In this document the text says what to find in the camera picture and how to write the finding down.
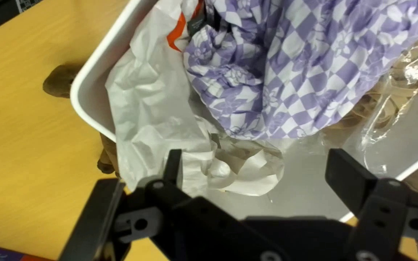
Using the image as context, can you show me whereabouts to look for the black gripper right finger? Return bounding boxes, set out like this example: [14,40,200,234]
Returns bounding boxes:
[325,150,377,220]

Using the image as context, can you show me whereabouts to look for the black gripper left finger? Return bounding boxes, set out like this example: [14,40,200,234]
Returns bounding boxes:
[162,150,183,189]

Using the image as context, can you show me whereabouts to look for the purple white checked cloth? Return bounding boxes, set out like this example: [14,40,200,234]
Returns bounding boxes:
[183,0,418,140]

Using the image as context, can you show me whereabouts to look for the brown toy moose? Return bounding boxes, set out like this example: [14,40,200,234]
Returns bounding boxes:
[42,64,119,175]

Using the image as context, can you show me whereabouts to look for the white plastic basket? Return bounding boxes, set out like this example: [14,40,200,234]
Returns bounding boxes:
[69,0,418,221]

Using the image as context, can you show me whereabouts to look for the clear bag of rubber bands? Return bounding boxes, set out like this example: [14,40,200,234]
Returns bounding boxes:
[320,41,418,151]

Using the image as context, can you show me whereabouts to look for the white orange plastic bag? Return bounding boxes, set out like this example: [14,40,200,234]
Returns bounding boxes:
[106,0,284,196]

